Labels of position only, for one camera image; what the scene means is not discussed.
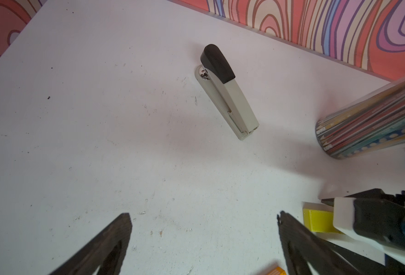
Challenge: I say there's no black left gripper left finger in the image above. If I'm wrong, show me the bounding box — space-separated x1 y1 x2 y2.
52 213 132 275

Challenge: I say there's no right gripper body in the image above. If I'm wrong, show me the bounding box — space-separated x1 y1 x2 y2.
321 189 405 266

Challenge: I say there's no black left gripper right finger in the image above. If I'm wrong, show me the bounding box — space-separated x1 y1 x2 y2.
277 210 365 275

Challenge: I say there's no yellow block horizontal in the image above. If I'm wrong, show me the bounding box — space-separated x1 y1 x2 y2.
302 202 342 234

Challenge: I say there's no orange block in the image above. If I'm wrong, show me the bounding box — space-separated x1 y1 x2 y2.
265 267 287 275

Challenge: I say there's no clear cup of pencils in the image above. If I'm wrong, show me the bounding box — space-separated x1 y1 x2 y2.
316 77 405 159

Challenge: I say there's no grey stapler black handle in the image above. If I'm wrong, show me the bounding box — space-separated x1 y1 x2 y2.
194 44 259 140

